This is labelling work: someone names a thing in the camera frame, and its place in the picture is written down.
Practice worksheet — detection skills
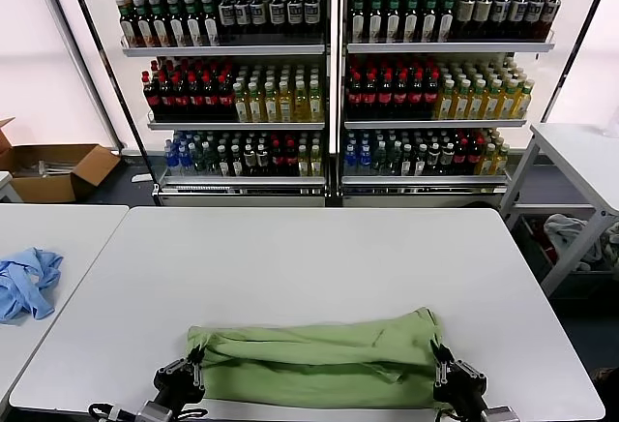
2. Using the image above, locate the green polo shirt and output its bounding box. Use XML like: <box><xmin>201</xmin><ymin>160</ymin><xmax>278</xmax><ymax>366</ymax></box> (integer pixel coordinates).
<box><xmin>186</xmin><ymin>306</ymin><xmax>444</xmax><ymax>407</ymax></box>

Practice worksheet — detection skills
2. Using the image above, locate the dark green cloth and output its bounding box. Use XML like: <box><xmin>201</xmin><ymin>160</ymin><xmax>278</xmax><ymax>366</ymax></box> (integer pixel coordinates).
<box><xmin>602</xmin><ymin>221</ymin><xmax>619</xmax><ymax>266</ymax></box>

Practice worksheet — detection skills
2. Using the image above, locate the dark storage basket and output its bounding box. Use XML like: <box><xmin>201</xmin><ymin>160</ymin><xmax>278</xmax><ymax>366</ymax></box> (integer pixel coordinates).
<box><xmin>516</xmin><ymin>212</ymin><xmax>619</xmax><ymax>300</ymax></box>

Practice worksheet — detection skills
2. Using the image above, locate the white side table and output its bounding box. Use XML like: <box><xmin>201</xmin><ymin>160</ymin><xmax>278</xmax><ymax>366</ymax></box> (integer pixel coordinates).
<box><xmin>0</xmin><ymin>203</ymin><xmax>131</xmax><ymax>397</ymax></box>

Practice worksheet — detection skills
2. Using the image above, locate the grey metal shelving unit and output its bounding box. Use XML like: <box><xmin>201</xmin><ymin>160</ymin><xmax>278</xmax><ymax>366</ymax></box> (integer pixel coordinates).
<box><xmin>337</xmin><ymin>0</ymin><xmax>581</xmax><ymax>208</ymax></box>
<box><xmin>91</xmin><ymin>0</ymin><xmax>339</xmax><ymax>208</ymax></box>

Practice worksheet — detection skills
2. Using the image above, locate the black metal pole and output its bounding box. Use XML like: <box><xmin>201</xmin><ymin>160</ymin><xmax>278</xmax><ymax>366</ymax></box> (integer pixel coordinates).
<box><xmin>61</xmin><ymin>0</ymin><xmax>161</xmax><ymax>206</ymax></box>
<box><xmin>540</xmin><ymin>0</ymin><xmax>616</xmax><ymax>124</ymax></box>

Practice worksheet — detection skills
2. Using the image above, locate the grey metal pole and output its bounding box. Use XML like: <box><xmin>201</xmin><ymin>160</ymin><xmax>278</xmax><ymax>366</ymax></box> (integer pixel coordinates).
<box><xmin>32</xmin><ymin>0</ymin><xmax>125</xmax><ymax>152</ymax></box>

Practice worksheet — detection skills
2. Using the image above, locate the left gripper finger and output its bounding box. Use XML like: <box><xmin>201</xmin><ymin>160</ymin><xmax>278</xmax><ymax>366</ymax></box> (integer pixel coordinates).
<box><xmin>162</xmin><ymin>344</ymin><xmax>201</xmax><ymax>379</ymax></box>
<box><xmin>192</xmin><ymin>344</ymin><xmax>209</xmax><ymax>389</ymax></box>

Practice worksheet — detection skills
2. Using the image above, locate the open brown cardboard box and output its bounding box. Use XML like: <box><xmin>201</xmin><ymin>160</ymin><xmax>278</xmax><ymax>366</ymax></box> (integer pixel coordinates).
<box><xmin>0</xmin><ymin>143</ymin><xmax>122</xmax><ymax>204</ymax></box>

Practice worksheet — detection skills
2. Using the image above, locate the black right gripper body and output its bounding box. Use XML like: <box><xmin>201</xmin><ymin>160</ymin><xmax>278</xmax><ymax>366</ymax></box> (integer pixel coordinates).
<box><xmin>432</xmin><ymin>365</ymin><xmax>488</xmax><ymax>416</ymax></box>

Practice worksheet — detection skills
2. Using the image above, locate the white furniture corner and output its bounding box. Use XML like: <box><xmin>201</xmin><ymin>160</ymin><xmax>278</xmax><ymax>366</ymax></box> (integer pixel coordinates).
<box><xmin>0</xmin><ymin>171</ymin><xmax>21</xmax><ymax>204</ymax></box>

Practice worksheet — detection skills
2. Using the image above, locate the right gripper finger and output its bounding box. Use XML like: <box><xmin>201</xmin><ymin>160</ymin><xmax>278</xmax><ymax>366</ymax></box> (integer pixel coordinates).
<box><xmin>429</xmin><ymin>340</ymin><xmax>444</xmax><ymax>389</ymax></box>
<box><xmin>436</xmin><ymin>344</ymin><xmax>486</xmax><ymax>382</ymax></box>

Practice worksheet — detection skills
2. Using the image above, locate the grey metal shelf board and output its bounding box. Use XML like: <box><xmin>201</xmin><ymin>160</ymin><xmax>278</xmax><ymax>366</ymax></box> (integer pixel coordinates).
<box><xmin>157</xmin><ymin>174</ymin><xmax>328</xmax><ymax>189</ymax></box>
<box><xmin>147</xmin><ymin>119</ymin><xmax>326</xmax><ymax>132</ymax></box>
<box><xmin>120</xmin><ymin>43</ymin><xmax>326</xmax><ymax>58</ymax></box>
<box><xmin>341</xmin><ymin>174</ymin><xmax>509</xmax><ymax>187</ymax></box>
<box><xmin>343</xmin><ymin>117</ymin><xmax>528</xmax><ymax>131</ymax></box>
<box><xmin>346</xmin><ymin>41</ymin><xmax>556</xmax><ymax>54</ymax></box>

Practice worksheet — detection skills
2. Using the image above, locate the red capped cola bottle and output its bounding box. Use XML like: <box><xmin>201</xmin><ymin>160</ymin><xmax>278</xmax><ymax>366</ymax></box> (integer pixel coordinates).
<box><xmin>377</xmin><ymin>72</ymin><xmax>395</xmax><ymax>120</ymax></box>
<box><xmin>283</xmin><ymin>138</ymin><xmax>298</xmax><ymax>177</ymax></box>
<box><xmin>171</xmin><ymin>73</ymin><xmax>190</xmax><ymax>122</ymax></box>
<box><xmin>216</xmin><ymin>73</ymin><xmax>236</xmax><ymax>122</ymax></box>
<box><xmin>454</xmin><ymin>136</ymin><xmax>468</xmax><ymax>176</ymax></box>
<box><xmin>187</xmin><ymin>73</ymin><xmax>204</xmax><ymax>122</ymax></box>
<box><xmin>423</xmin><ymin>72</ymin><xmax>440</xmax><ymax>120</ymax></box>
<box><xmin>392</xmin><ymin>72</ymin><xmax>409</xmax><ymax>120</ymax></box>
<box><xmin>201</xmin><ymin>73</ymin><xmax>219</xmax><ymax>122</ymax></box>
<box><xmin>346</xmin><ymin>72</ymin><xmax>365</xmax><ymax>120</ymax></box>
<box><xmin>466</xmin><ymin>136</ymin><xmax>483</xmax><ymax>176</ymax></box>
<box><xmin>407</xmin><ymin>72</ymin><xmax>425</xmax><ymax>120</ymax></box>
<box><xmin>269</xmin><ymin>138</ymin><xmax>284</xmax><ymax>177</ymax></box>
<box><xmin>362</xmin><ymin>72</ymin><xmax>379</xmax><ymax>120</ymax></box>
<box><xmin>157</xmin><ymin>72</ymin><xmax>175</xmax><ymax>122</ymax></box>
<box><xmin>141</xmin><ymin>71</ymin><xmax>161</xmax><ymax>122</ymax></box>

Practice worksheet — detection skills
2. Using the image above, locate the crumpled light blue garment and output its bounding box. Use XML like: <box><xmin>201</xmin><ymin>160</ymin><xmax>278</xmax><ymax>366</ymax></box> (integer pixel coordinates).
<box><xmin>0</xmin><ymin>246</ymin><xmax>65</xmax><ymax>324</ymax></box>

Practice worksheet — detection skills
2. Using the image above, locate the yellow juice bottle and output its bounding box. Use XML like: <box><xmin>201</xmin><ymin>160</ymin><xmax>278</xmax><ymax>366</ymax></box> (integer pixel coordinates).
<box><xmin>308</xmin><ymin>79</ymin><xmax>325</xmax><ymax>122</ymax></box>
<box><xmin>262</xmin><ymin>81</ymin><xmax>280</xmax><ymax>122</ymax></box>
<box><xmin>247</xmin><ymin>82</ymin><xmax>263</xmax><ymax>122</ymax></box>
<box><xmin>232</xmin><ymin>82</ymin><xmax>249</xmax><ymax>122</ymax></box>
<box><xmin>497</xmin><ymin>80</ymin><xmax>517</xmax><ymax>120</ymax></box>
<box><xmin>278</xmin><ymin>81</ymin><xmax>294</xmax><ymax>122</ymax></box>
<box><xmin>467</xmin><ymin>80</ymin><xmax>486</xmax><ymax>120</ymax></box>
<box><xmin>434</xmin><ymin>80</ymin><xmax>456</xmax><ymax>120</ymax></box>
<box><xmin>482</xmin><ymin>80</ymin><xmax>502</xmax><ymax>120</ymax></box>
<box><xmin>512</xmin><ymin>81</ymin><xmax>533</xmax><ymax>120</ymax></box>
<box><xmin>293</xmin><ymin>80</ymin><xmax>310</xmax><ymax>122</ymax></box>
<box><xmin>452</xmin><ymin>80</ymin><xmax>471</xmax><ymax>120</ymax></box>

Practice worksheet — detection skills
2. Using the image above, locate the clear plastic packaging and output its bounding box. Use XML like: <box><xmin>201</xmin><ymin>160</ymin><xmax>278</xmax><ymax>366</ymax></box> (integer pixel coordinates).
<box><xmin>37</xmin><ymin>159</ymin><xmax>78</xmax><ymax>175</ymax></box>

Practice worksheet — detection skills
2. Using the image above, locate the green capped tea bottle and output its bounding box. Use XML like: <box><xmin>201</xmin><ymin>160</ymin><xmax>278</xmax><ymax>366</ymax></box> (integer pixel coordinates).
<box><xmin>367</xmin><ymin>0</ymin><xmax>386</xmax><ymax>45</ymax></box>
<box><xmin>384</xmin><ymin>0</ymin><xmax>403</xmax><ymax>45</ymax></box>
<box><xmin>147</xmin><ymin>0</ymin><xmax>171</xmax><ymax>48</ymax></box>
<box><xmin>420</xmin><ymin>0</ymin><xmax>439</xmax><ymax>45</ymax></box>
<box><xmin>349</xmin><ymin>0</ymin><xmax>368</xmax><ymax>45</ymax></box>
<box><xmin>117</xmin><ymin>0</ymin><xmax>137</xmax><ymax>49</ymax></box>
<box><xmin>402</xmin><ymin>0</ymin><xmax>421</xmax><ymax>45</ymax></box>
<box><xmin>182</xmin><ymin>0</ymin><xmax>204</xmax><ymax>48</ymax></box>
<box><xmin>437</xmin><ymin>0</ymin><xmax>457</xmax><ymax>44</ymax></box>
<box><xmin>165</xmin><ymin>0</ymin><xmax>188</xmax><ymax>48</ymax></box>
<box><xmin>132</xmin><ymin>0</ymin><xmax>155</xmax><ymax>49</ymax></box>
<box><xmin>199</xmin><ymin>0</ymin><xmax>221</xmax><ymax>47</ymax></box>

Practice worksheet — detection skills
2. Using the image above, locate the white capped dark tea bottle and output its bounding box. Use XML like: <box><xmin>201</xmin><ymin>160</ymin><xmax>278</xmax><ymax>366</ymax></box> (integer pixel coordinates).
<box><xmin>267</xmin><ymin>0</ymin><xmax>287</xmax><ymax>45</ymax></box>
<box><xmin>473</xmin><ymin>0</ymin><xmax>493</xmax><ymax>41</ymax></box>
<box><xmin>524</xmin><ymin>0</ymin><xmax>545</xmax><ymax>42</ymax></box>
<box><xmin>490</xmin><ymin>0</ymin><xmax>511</xmax><ymax>41</ymax></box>
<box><xmin>456</xmin><ymin>0</ymin><xmax>476</xmax><ymax>41</ymax></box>
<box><xmin>285</xmin><ymin>0</ymin><xmax>305</xmax><ymax>45</ymax></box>
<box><xmin>541</xmin><ymin>0</ymin><xmax>563</xmax><ymax>42</ymax></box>
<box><xmin>250</xmin><ymin>0</ymin><xmax>269</xmax><ymax>45</ymax></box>
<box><xmin>303</xmin><ymin>0</ymin><xmax>322</xmax><ymax>45</ymax></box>
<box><xmin>234</xmin><ymin>0</ymin><xmax>252</xmax><ymax>45</ymax></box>
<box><xmin>507</xmin><ymin>0</ymin><xmax>528</xmax><ymax>42</ymax></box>
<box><xmin>217</xmin><ymin>0</ymin><xmax>237</xmax><ymax>45</ymax></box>

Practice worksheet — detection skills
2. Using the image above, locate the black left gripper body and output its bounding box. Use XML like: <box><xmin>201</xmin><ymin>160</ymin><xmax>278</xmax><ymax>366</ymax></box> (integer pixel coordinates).
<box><xmin>153</xmin><ymin>366</ymin><xmax>208</xmax><ymax>407</ymax></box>

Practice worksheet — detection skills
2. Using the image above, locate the grey white clothes pile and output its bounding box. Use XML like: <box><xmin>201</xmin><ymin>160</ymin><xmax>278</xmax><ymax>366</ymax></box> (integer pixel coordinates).
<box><xmin>542</xmin><ymin>212</ymin><xmax>604</xmax><ymax>264</ymax></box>

